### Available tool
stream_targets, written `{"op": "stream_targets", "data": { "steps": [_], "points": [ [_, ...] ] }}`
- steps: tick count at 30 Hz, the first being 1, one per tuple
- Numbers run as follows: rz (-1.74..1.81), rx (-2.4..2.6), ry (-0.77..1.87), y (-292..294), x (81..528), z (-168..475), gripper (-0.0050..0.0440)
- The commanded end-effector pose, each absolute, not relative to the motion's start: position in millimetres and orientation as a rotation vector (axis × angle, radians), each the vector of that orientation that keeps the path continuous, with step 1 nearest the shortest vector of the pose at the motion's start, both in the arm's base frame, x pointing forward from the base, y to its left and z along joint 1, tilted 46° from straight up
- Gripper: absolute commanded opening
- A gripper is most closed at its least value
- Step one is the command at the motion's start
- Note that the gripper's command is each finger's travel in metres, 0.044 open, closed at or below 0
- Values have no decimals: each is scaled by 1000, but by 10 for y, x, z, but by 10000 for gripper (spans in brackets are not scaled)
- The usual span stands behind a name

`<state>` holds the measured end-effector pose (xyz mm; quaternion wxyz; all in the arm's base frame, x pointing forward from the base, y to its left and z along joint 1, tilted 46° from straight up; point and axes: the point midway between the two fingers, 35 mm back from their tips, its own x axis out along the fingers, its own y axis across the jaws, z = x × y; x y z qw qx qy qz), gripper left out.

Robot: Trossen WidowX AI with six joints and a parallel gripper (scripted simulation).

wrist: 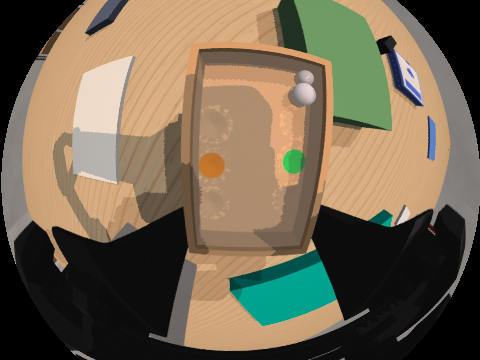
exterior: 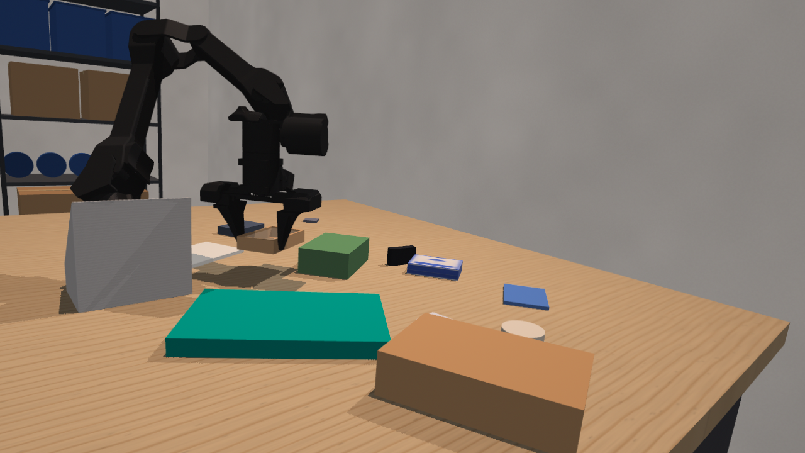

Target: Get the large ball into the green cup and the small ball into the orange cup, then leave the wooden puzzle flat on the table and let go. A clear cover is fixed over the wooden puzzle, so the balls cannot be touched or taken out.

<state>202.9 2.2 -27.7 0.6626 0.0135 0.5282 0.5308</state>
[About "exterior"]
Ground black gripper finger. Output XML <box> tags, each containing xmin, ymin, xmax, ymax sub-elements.
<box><xmin>277</xmin><ymin>210</ymin><xmax>303</xmax><ymax>250</ymax></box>
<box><xmin>213</xmin><ymin>200</ymin><xmax>247</xmax><ymax>241</ymax></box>

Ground blue flat rectangular pad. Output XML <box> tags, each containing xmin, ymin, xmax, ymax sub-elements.
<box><xmin>504</xmin><ymin>284</ymin><xmax>549</xmax><ymax>311</ymax></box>

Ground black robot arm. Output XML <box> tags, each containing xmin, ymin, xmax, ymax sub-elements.
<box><xmin>70</xmin><ymin>19</ymin><xmax>328</xmax><ymax>201</ymax></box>

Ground wooden ball-in-hole puzzle tray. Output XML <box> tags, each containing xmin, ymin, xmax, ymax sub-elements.
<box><xmin>237</xmin><ymin>226</ymin><xmax>304</xmax><ymax>254</ymax></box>

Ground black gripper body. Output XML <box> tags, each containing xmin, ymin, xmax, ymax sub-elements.
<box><xmin>200</xmin><ymin>152</ymin><xmax>322</xmax><ymax>212</ymax></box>

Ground teal flat box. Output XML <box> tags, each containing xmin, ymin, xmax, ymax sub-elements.
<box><xmin>165</xmin><ymin>289</ymin><xmax>391</xmax><ymax>359</ymax></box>

